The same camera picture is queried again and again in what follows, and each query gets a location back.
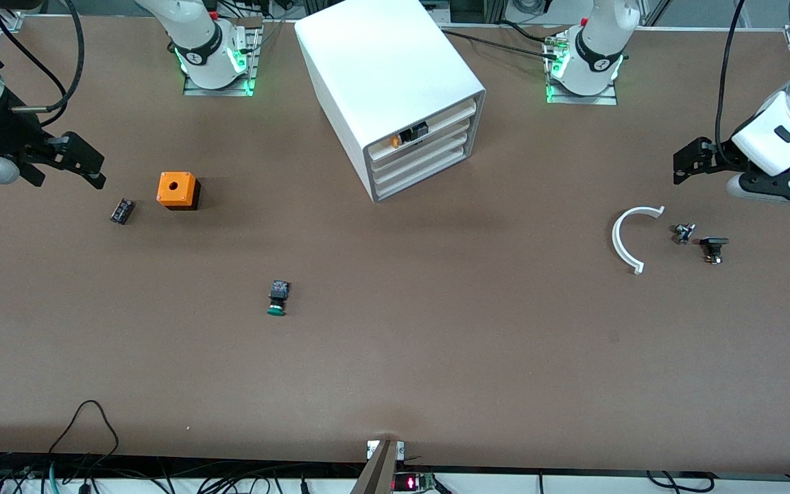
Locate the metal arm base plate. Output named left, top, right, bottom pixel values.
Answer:
left=182, top=17, right=263, bottom=97
left=544, top=31, right=619, bottom=106

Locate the white plastic drawer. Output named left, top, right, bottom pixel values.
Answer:
left=370, top=117, right=472, bottom=176
left=374, top=145, right=471, bottom=200
left=372, top=132, right=471, bottom=187
left=368, top=98, right=478, bottom=163

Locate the white drawer cabinet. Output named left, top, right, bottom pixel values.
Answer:
left=294, top=0, right=487, bottom=204

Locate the circuit board with red light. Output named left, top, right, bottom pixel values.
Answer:
left=392, top=471, right=438, bottom=493

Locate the metal pole bracket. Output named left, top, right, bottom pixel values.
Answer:
left=366, top=440, right=406, bottom=461

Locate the white curved plastic part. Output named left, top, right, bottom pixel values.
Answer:
left=612, top=206, right=666, bottom=276

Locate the green push button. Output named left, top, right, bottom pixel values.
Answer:
left=266, top=279, right=292, bottom=318

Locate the orange push button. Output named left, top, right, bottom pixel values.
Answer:
left=390, top=121, right=431, bottom=149

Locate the small black fitting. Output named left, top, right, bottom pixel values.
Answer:
left=700, top=237, right=730, bottom=266

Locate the thin black looped cable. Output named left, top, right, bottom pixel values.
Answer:
left=47, top=400, right=120, bottom=474

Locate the orange box with hole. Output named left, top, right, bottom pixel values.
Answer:
left=156, top=172, right=202, bottom=211

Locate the aluminium camera pole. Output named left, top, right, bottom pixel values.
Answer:
left=350, top=439, right=399, bottom=494

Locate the black straight cable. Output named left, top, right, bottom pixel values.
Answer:
left=442, top=27, right=564, bottom=54

